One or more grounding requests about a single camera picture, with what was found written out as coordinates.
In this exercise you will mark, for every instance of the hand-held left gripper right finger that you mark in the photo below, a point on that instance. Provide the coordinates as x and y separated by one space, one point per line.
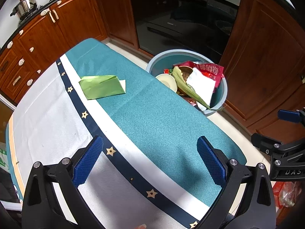
211 159

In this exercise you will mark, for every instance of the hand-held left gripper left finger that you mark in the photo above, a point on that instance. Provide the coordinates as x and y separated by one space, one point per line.
88 159

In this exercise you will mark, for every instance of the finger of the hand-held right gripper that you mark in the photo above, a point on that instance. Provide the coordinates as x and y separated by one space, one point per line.
264 143
289 115

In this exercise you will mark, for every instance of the pale green husk leaf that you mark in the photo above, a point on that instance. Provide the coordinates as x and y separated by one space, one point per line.
188 90

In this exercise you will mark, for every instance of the white tissue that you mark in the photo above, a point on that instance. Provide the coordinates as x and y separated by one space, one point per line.
202 85

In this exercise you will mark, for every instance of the red snack packet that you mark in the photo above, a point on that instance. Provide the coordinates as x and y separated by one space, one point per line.
212 70

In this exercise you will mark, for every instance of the white leaf-print paper cup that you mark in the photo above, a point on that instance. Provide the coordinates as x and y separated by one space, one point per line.
166 81

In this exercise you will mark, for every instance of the blue-grey trash bin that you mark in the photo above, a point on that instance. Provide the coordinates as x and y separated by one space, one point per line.
166 59

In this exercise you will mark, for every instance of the red packet on floor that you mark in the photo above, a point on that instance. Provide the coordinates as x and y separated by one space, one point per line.
277 190

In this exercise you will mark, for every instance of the crumpled clear plastic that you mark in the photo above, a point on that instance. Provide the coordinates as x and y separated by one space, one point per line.
289 195

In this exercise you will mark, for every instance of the teal and grey tablecloth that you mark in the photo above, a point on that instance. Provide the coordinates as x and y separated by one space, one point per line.
154 124

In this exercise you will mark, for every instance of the tall wooden cabinet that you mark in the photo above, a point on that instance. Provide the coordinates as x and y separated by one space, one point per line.
262 52

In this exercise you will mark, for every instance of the green folded paper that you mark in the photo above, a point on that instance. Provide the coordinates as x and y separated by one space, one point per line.
100 88

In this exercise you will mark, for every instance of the green and white plastic bag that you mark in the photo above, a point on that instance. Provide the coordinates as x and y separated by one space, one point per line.
2 158

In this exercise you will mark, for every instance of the white cabinet safety locks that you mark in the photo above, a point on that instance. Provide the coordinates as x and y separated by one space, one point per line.
22 62

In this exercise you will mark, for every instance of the black built-in oven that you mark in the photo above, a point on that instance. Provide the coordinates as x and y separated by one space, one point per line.
185 28

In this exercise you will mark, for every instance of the wooden kitchen cabinet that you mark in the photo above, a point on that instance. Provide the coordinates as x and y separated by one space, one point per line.
71 21

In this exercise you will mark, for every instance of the black kitchen countertop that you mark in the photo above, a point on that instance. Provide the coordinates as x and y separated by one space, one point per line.
35 14

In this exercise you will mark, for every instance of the steel cooking pot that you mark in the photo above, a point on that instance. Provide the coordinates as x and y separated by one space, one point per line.
26 3

